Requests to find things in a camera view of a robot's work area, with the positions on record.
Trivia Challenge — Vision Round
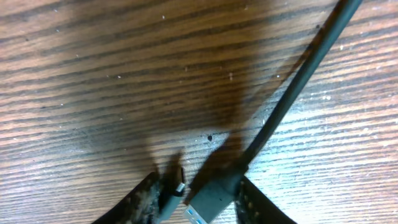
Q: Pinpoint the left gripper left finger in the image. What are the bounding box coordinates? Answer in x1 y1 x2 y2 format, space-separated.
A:
93 172 160 224

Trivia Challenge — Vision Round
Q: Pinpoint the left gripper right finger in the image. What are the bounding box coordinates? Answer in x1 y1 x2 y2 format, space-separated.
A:
234 177 296 224

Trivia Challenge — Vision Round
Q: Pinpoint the black usb cable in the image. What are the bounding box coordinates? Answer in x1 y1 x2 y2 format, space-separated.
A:
154 0 364 224

